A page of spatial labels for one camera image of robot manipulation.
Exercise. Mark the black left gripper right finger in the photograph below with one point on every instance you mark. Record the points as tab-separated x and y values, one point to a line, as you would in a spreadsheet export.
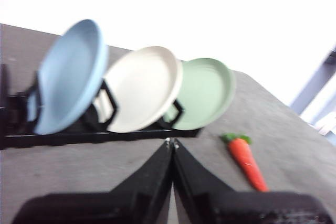
210	203

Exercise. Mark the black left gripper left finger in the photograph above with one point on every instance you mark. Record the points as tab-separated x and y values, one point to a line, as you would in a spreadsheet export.
136	203

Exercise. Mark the orange carrot with green leaves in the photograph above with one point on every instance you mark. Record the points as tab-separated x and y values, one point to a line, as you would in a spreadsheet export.
245	163

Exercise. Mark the green plate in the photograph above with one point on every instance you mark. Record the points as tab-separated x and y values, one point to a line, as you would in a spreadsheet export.
204	95

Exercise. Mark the black plate rack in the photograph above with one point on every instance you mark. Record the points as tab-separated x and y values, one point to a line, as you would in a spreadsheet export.
86	137

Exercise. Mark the white plate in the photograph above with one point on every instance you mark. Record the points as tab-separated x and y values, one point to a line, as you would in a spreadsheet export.
141	87

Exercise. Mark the blue plate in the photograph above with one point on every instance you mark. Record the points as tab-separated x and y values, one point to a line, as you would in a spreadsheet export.
71	77

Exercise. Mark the grey metal frame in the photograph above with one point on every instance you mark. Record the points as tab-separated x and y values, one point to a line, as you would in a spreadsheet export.
312	82

